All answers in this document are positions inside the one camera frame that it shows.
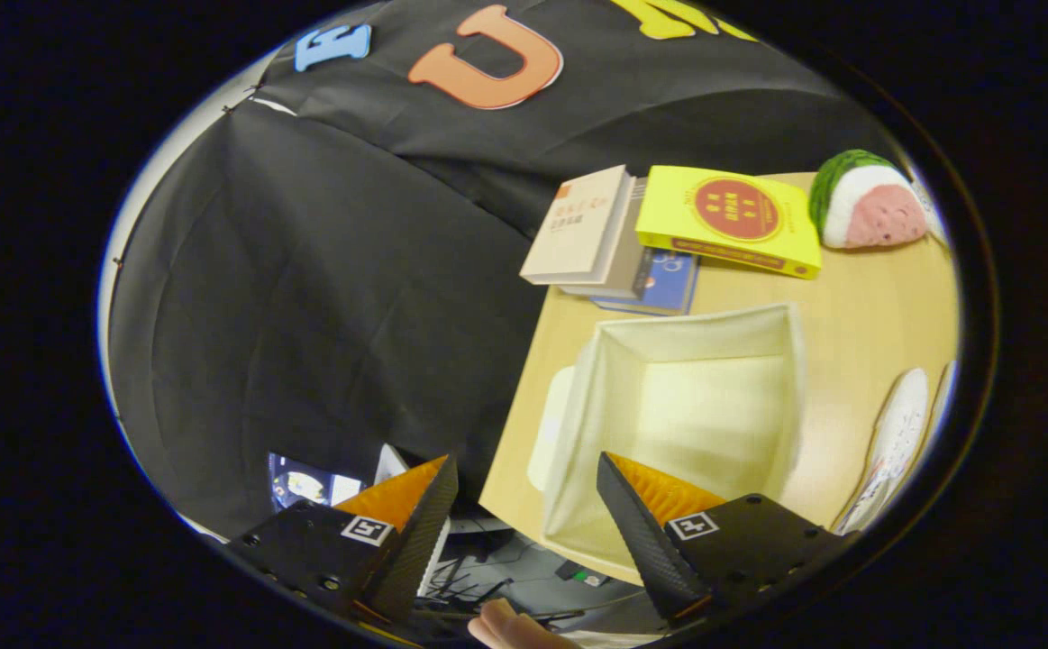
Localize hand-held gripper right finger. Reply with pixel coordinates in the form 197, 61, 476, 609
596, 451, 860, 629

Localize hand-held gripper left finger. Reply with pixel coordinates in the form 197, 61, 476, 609
224, 453, 460, 626

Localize beige fabric storage box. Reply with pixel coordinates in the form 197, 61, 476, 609
527, 302, 808, 571

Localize computer screen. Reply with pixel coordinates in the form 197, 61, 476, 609
268, 451, 365, 512

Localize blue book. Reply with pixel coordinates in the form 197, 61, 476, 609
590, 250, 701, 317

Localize grey book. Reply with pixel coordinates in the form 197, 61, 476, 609
560, 178, 652, 299

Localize beige book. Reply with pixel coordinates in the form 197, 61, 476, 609
519, 165, 638, 287

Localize yellow book with red circle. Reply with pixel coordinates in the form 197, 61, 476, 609
635, 165, 824, 280

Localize watermelon slice plush toy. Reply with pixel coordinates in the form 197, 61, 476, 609
808, 149, 929, 251

